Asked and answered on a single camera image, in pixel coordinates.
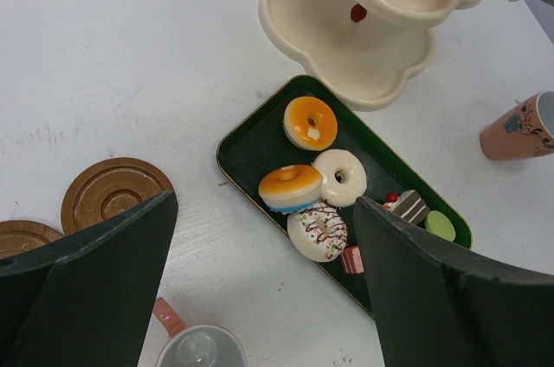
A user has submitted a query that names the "cream three-tier dessert stand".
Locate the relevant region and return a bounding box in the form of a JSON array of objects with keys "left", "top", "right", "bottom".
[{"left": 258, "top": 0, "right": 482, "bottom": 111}]

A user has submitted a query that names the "brown coaster back left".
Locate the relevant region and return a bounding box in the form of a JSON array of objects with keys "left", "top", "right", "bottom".
[{"left": 0, "top": 220, "right": 63, "bottom": 259}]

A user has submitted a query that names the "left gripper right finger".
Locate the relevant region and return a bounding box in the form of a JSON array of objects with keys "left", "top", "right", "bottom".
[{"left": 353, "top": 196, "right": 553, "bottom": 366}]

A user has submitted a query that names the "orange white blue donut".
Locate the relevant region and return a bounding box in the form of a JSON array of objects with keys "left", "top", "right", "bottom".
[{"left": 258, "top": 164, "right": 322, "bottom": 214}]

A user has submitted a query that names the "white glazed donut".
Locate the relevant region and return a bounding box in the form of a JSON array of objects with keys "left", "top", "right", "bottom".
[{"left": 312, "top": 149, "right": 367, "bottom": 208}]

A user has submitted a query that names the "chocolate layer cake slice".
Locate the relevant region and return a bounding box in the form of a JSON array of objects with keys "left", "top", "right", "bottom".
[{"left": 383, "top": 190, "right": 430, "bottom": 225}]

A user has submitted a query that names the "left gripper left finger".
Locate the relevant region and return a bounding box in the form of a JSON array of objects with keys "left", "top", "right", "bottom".
[{"left": 1, "top": 191, "right": 178, "bottom": 366}]

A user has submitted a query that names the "brown coaster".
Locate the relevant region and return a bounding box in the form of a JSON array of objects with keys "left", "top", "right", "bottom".
[
  {"left": 61, "top": 158, "right": 174, "bottom": 235},
  {"left": 0, "top": 220, "right": 63, "bottom": 259}
]

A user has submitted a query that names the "orange glazed donut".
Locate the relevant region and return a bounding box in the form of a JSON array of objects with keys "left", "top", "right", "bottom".
[{"left": 283, "top": 96, "right": 338, "bottom": 151}]

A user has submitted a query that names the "brown coaster back right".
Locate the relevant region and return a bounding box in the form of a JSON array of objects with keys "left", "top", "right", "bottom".
[{"left": 61, "top": 158, "right": 174, "bottom": 235}]

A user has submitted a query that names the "pink floral mug right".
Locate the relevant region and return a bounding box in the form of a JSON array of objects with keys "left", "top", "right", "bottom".
[{"left": 480, "top": 91, "right": 553, "bottom": 161}]

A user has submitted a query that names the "dark green serving tray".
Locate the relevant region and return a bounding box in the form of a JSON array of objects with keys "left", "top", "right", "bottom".
[{"left": 215, "top": 74, "right": 473, "bottom": 320}]

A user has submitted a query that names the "pink mug left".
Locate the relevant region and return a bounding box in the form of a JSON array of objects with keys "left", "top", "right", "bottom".
[{"left": 152, "top": 297, "right": 248, "bottom": 367}]

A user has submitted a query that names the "pink strawberry cake slice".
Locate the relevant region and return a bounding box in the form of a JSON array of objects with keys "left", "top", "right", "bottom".
[{"left": 340, "top": 246, "right": 364, "bottom": 274}]

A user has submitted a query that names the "green macaron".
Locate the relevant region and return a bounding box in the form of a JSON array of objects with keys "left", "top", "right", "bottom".
[{"left": 424, "top": 210, "right": 456, "bottom": 241}]

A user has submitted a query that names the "sprinkled white donut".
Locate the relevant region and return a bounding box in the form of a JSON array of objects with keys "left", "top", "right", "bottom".
[{"left": 287, "top": 199, "right": 349, "bottom": 263}]

